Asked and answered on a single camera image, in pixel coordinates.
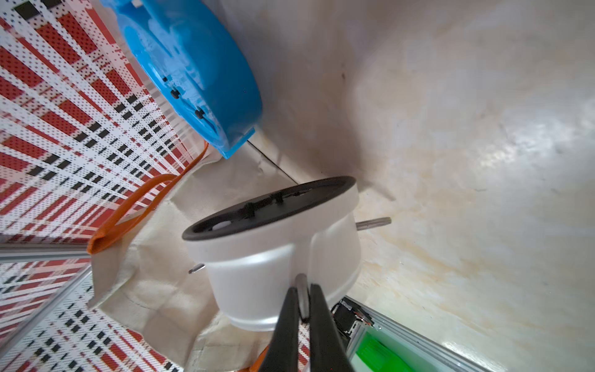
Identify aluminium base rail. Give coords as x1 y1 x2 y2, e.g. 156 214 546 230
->
332 297 487 372

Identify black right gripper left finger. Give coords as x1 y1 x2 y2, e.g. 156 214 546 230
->
259 288 300 372

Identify bright blue round alarm clock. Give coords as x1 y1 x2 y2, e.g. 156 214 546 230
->
102 1 263 158

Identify beige canvas bag orange handles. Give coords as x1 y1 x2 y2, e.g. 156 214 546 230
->
88 147 292 371

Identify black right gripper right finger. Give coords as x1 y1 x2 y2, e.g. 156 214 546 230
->
309 284 354 372

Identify white round clock black back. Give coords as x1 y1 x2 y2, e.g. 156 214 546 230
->
182 176 391 332

